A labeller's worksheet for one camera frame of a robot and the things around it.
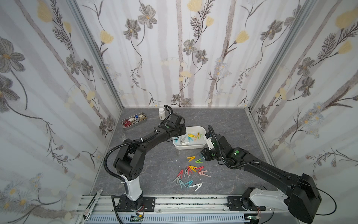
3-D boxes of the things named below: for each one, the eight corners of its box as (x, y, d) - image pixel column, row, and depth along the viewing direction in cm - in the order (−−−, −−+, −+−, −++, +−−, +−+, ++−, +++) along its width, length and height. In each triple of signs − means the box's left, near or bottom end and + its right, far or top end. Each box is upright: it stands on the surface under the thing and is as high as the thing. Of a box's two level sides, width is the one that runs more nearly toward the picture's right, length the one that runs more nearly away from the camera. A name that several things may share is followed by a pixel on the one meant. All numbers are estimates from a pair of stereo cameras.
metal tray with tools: (123, 130, 108) (122, 129, 106) (119, 122, 113) (119, 121, 111) (148, 119, 115) (147, 117, 114) (143, 112, 120) (143, 110, 119)
